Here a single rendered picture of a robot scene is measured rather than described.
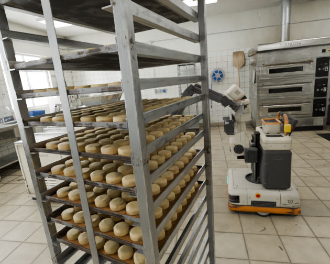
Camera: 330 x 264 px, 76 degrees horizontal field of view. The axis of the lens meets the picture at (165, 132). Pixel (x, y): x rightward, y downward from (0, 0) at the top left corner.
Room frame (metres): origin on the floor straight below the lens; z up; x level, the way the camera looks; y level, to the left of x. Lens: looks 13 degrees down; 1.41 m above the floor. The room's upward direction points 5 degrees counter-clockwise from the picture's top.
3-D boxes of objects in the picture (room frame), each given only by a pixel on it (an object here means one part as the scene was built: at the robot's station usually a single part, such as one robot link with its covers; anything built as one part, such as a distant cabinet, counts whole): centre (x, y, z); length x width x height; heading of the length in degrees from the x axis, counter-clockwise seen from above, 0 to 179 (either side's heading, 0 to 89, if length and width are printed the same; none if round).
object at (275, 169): (2.14, -1.08, 0.59); 0.55 x 0.34 x 0.83; 164
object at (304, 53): (5.21, -3.03, 1.00); 1.56 x 1.20 x 2.01; 78
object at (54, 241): (0.97, 0.30, 0.87); 0.64 x 0.03 x 0.03; 153
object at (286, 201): (2.16, -0.99, 0.16); 0.67 x 0.64 x 0.25; 74
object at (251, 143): (2.15, -0.81, 0.61); 0.28 x 0.27 x 0.25; 164
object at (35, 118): (0.97, 0.30, 1.32); 0.64 x 0.03 x 0.03; 153
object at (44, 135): (2.56, 1.23, 0.88); 1.28 x 0.01 x 0.07; 75
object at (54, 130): (2.81, 0.78, 0.87); 2.01 x 0.03 x 0.07; 75
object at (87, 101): (2.64, 0.71, 1.25); 0.56 x 0.29 x 0.14; 165
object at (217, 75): (6.08, -1.59, 1.10); 0.41 x 0.17 x 1.10; 78
